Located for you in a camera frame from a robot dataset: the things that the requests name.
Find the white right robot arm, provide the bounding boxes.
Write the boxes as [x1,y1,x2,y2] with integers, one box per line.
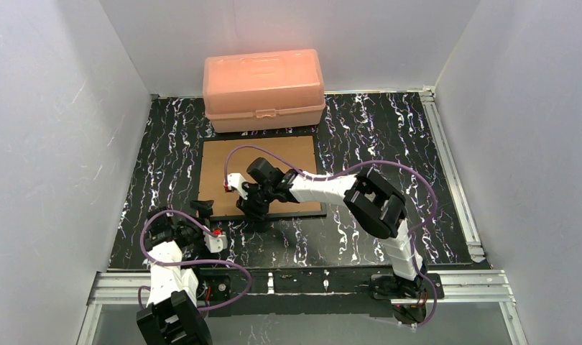
[225,157,424,281]

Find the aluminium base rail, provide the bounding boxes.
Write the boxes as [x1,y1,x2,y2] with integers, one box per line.
[78,265,527,344]

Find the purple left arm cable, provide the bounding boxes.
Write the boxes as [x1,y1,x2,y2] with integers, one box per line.
[137,209,253,314]

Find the brown cardboard backing board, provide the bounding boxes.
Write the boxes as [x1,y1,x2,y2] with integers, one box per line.
[198,134,327,221]

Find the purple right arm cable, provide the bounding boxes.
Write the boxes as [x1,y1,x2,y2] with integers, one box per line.
[223,144,440,329]

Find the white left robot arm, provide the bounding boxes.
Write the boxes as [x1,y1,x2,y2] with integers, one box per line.
[137,200,213,344]

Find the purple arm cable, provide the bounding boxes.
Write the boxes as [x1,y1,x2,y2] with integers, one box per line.
[223,144,440,329]
[137,209,253,314]

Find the pink plastic storage box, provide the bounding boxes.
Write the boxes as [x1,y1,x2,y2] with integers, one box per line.
[203,49,325,133]

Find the black picture frame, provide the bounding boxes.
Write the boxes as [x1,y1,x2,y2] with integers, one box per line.
[223,144,341,204]

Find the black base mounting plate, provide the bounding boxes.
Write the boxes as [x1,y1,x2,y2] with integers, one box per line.
[210,265,445,317]

